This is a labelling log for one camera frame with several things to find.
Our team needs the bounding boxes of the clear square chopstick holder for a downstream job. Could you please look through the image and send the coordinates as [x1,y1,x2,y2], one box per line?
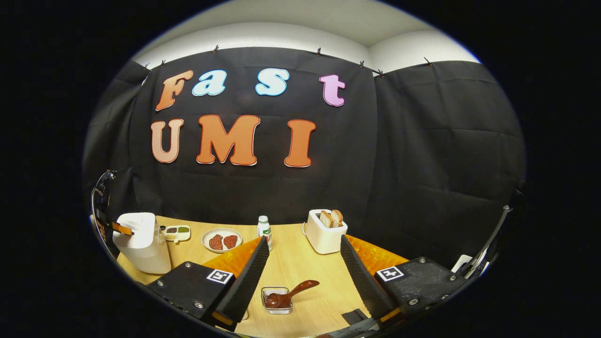
[261,287,293,315]

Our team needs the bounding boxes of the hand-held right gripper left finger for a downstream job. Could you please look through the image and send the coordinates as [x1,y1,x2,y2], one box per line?
[146,236,271,333]

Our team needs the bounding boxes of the white round plate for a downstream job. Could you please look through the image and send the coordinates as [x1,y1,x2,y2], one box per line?
[201,228,243,254]

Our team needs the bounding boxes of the row of black cloth clips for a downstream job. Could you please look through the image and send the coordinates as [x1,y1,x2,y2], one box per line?
[142,44,433,78]

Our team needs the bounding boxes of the white drink bottle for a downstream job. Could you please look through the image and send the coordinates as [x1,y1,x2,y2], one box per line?
[257,215,273,252]

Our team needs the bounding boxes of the white divided bean dish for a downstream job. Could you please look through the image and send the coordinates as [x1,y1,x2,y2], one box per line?
[163,225,191,243]

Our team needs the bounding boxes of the black backdrop cloth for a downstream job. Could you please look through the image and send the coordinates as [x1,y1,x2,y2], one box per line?
[84,46,526,270]

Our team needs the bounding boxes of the white toaster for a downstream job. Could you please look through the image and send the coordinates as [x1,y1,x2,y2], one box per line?
[303,209,348,255]

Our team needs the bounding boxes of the brown wooden spoon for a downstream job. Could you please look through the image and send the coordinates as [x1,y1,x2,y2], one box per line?
[265,280,320,309]

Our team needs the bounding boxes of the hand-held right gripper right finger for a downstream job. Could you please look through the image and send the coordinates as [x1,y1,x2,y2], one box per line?
[340,234,470,329]

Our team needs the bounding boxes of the white rice cooker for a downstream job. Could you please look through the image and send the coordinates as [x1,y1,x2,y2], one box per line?
[112,212,172,275]

